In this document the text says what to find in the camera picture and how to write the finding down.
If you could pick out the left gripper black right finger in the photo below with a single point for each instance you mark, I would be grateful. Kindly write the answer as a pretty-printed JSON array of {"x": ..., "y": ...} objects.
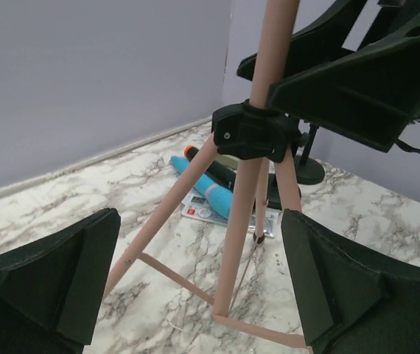
[{"x": 350, "y": 298}]

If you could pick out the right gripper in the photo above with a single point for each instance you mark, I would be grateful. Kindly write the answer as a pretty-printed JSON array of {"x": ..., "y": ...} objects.
[{"x": 369, "y": 96}]

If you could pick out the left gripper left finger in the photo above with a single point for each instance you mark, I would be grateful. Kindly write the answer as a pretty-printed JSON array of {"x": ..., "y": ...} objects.
[{"x": 51, "y": 289}]

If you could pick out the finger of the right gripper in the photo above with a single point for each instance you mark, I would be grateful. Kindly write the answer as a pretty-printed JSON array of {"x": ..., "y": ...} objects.
[{"x": 321, "y": 41}]

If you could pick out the pink music stand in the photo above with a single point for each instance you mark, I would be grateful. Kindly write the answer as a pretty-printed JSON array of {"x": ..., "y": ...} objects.
[{"x": 277, "y": 29}]

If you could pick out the black microphone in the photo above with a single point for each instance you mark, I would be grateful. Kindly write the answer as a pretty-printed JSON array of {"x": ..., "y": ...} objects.
[{"x": 219, "y": 173}]

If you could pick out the blue toy microphone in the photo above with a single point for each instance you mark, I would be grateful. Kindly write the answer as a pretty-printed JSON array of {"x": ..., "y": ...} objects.
[{"x": 218, "y": 198}]

